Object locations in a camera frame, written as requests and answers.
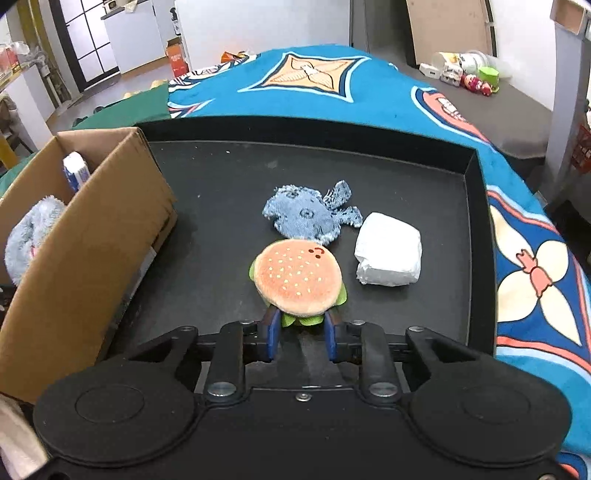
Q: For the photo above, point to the blue printed blanket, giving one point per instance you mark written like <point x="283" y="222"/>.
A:
<point x="369" y="92"/>

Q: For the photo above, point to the orange bag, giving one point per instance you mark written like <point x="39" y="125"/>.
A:
<point x="235" y="56"/>

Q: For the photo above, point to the green cup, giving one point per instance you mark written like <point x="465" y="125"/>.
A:
<point x="489" y="77"/>

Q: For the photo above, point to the grey plush mouse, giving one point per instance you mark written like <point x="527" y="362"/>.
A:
<point x="32" y="235"/>

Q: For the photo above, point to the white wrapped packet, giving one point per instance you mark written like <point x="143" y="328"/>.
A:
<point x="390" y="249"/>

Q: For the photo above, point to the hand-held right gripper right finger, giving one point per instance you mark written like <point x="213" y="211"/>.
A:
<point x="330" y="339"/>

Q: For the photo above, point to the orange cardboard box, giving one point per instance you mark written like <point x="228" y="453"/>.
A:
<point x="178" y="57"/>

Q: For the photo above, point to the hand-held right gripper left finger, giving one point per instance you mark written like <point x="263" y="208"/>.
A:
<point x="272" y="334"/>

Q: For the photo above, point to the green cloth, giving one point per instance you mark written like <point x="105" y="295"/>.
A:
<point x="138" y="108"/>

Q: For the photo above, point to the black framed board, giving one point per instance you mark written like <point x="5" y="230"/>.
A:
<point x="452" y="27"/>

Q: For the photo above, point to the white desk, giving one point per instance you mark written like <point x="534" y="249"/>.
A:
<point x="565" y="92"/>

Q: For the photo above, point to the black grid glass door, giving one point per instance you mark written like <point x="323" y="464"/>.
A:
<point x="87" y="41"/>

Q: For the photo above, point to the grey mat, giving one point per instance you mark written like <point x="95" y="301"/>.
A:
<point x="517" y="120"/>

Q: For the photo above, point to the spray bottle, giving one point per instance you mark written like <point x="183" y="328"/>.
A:
<point x="175" y="21"/>

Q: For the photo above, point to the grey door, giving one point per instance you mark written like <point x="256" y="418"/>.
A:
<point x="378" y="27"/>

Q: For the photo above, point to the blue denim toy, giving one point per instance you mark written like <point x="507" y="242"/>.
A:
<point x="300" y="214"/>

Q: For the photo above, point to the black tray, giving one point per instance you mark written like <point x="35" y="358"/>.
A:
<point x="221" y="221"/>

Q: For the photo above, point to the white cabinet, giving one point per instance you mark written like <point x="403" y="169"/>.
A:
<point x="134" y="37"/>

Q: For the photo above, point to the brown cardboard box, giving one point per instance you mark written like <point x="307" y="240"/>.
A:
<point x="92" y="258"/>

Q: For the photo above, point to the burger plush toy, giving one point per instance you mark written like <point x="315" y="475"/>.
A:
<point x="298" y="272"/>

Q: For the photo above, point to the small white box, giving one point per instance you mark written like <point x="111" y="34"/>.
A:
<point x="429" y="70"/>

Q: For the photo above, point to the red toy figures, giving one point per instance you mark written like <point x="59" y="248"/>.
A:
<point x="475" y="85"/>

